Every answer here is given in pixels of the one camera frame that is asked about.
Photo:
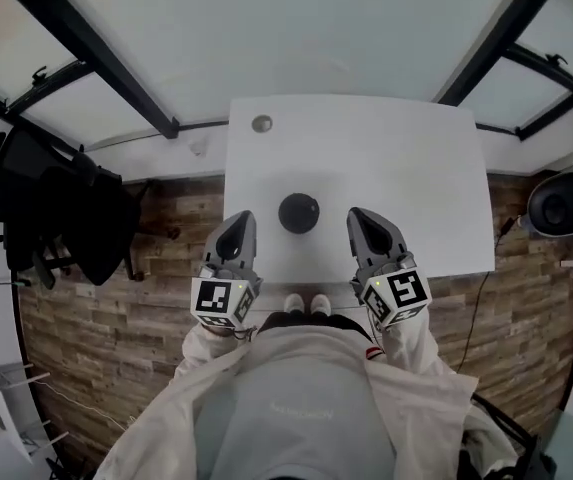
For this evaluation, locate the person's white jacket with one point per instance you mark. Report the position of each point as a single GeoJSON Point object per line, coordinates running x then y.
{"type": "Point", "coordinates": [156, 428]}

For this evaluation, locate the black round speaker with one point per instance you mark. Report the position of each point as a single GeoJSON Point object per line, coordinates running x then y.
{"type": "Point", "coordinates": [556, 208]}

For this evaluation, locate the person's grey shirt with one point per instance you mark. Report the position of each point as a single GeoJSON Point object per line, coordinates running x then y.
{"type": "Point", "coordinates": [291, 393]}

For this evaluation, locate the person's white shoe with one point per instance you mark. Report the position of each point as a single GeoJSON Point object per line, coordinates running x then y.
{"type": "Point", "coordinates": [294, 303]}
{"type": "Point", "coordinates": [320, 304]}

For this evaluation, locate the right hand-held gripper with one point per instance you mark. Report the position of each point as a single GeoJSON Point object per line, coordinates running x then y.
{"type": "Point", "coordinates": [406, 290]}

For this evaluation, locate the person's right forearm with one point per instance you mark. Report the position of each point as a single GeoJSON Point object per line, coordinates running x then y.
{"type": "Point", "coordinates": [411, 348]}

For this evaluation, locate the black office chair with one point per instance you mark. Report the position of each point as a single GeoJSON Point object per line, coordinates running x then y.
{"type": "Point", "coordinates": [81, 218]}

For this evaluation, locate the person's white left shoe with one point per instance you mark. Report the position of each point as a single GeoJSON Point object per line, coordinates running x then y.
{"type": "Point", "coordinates": [294, 303]}

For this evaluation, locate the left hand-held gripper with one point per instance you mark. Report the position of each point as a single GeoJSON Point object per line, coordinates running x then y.
{"type": "Point", "coordinates": [213, 298]}

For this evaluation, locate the person's black trousers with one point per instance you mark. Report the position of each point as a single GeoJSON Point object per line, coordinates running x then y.
{"type": "Point", "coordinates": [306, 320]}

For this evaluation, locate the person's white right shoe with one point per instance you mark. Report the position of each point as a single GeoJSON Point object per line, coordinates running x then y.
{"type": "Point", "coordinates": [320, 304]}

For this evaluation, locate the black round lid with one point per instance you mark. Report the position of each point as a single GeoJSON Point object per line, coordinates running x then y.
{"type": "Point", "coordinates": [298, 210]}

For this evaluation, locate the black chair frame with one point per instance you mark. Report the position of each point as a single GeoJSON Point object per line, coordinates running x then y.
{"type": "Point", "coordinates": [511, 425]}

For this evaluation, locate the person's left forearm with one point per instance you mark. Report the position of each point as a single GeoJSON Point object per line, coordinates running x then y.
{"type": "Point", "coordinates": [206, 350]}

